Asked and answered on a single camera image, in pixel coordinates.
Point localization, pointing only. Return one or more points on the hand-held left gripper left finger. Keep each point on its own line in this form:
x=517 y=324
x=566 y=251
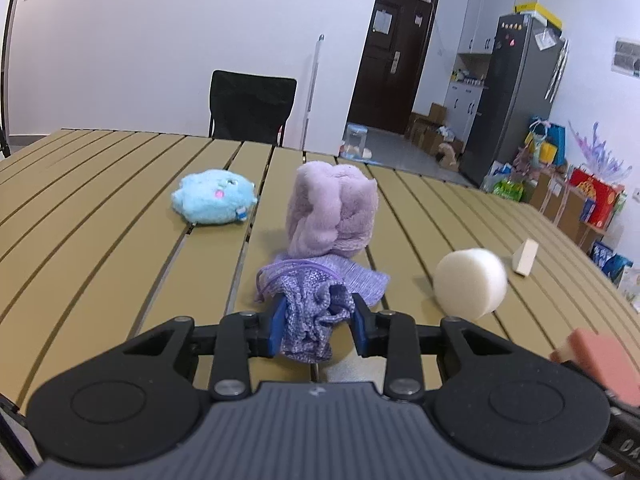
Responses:
x=277 y=330

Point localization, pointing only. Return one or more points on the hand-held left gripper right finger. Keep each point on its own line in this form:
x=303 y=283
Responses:
x=361 y=325

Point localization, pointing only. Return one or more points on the pink sponge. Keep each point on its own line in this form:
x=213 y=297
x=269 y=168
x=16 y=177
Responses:
x=605 y=360

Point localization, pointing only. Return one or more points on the light blue plush toy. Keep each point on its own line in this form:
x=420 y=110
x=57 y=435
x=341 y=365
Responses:
x=210 y=197

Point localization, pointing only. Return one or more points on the white foam cylinder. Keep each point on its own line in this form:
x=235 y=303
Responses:
x=467 y=282

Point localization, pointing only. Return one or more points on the purple fluffy towel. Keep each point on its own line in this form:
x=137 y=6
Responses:
x=330 y=210

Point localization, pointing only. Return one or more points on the cream wedge sponge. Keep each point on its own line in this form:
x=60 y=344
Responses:
x=525 y=257

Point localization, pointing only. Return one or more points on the blue printed bag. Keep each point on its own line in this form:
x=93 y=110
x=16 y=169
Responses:
x=607 y=260

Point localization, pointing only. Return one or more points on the clear plastic container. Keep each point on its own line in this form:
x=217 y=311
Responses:
x=356 y=140

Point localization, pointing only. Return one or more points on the tan rounded object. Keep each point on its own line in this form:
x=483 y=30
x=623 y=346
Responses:
x=450 y=157

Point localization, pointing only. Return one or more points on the small cardboard box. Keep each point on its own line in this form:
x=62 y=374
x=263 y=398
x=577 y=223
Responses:
x=437 y=114
x=422 y=135

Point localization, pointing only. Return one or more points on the green snack packet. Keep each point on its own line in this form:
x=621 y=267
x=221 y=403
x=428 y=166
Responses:
x=509 y=189

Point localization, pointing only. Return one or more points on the large cardboard box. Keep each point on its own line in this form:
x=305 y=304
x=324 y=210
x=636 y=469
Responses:
x=550 y=200

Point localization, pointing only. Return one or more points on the black folding chair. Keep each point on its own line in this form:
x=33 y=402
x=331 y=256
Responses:
x=250 y=105

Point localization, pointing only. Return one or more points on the white pole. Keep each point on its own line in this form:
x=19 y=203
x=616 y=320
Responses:
x=313 y=90

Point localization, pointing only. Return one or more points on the dark brown door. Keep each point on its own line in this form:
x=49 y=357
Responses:
x=380 y=85

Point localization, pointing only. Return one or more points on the red gift box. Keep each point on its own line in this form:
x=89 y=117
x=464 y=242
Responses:
x=597 y=195

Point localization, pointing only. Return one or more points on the grey refrigerator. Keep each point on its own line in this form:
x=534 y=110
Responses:
x=505 y=110

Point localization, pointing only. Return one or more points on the blue gift bag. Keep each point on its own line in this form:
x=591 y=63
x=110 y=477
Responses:
x=552 y=142

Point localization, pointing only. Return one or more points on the purple iridescent decoration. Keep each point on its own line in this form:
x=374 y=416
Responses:
x=600 y=155

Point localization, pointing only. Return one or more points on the white hanging bag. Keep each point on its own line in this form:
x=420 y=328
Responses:
x=556 y=70

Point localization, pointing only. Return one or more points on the white cabinet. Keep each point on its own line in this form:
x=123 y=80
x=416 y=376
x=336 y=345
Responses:
x=475 y=20

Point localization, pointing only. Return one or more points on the yellow flat box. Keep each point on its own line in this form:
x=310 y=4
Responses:
x=542 y=14

